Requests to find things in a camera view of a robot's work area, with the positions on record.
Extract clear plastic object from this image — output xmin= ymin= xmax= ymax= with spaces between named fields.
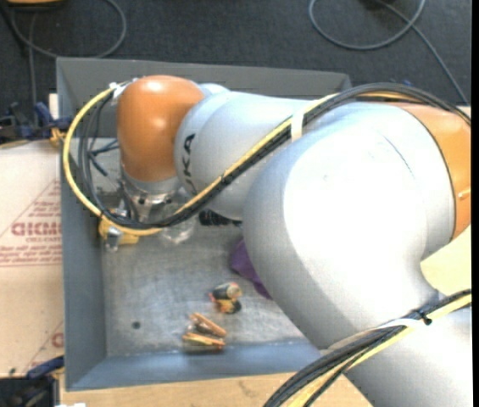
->
xmin=158 ymin=217 xmax=198 ymax=246

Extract yellow and grey object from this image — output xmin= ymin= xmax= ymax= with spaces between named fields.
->
xmin=97 ymin=220 xmax=140 ymax=252

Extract grey metal bin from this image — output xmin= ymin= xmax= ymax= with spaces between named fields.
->
xmin=55 ymin=56 xmax=353 ymax=392

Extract purple cloth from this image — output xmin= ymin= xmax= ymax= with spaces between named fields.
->
xmin=227 ymin=238 xmax=274 ymax=301

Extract black and orange toy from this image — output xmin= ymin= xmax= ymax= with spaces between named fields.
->
xmin=208 ymin=282 xmax=243 ymax=315

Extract brown cardboard board red print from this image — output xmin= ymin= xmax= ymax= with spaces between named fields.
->
xmin=0 ymin=138 xmax=66 ymax=382

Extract brown and orange flat object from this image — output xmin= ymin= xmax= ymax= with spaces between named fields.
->
xmin=188 ymin=311 xmax=228 ymax=339
xmin=181 ymin=332 xmax=227 ymax=354

